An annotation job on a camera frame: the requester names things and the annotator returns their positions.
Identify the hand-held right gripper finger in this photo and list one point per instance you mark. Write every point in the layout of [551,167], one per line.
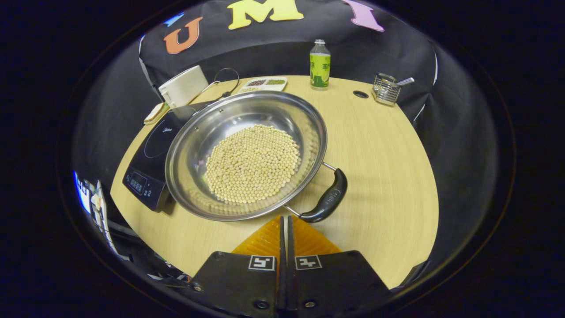
[281,282]
[291,282]

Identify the white divided dish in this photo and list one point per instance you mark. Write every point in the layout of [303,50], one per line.
[271,87]

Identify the black induction cooktop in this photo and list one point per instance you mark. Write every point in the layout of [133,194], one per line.
[150,150]

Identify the green tea bottle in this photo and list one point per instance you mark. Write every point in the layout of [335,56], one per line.
[320,70]

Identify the dark red bean pile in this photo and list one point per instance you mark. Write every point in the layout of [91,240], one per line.
[257,82]

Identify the green mung bean pile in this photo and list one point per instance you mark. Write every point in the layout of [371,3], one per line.
[276,81]

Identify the white toaster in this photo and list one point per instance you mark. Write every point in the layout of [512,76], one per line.
[183,86]

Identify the stainless steel pot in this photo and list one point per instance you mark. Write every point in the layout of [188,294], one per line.
[247,115]

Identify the large soybean pile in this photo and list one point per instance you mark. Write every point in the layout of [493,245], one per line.
[251,163]

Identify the sandwich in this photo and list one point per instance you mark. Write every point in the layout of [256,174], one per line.
[154,112]

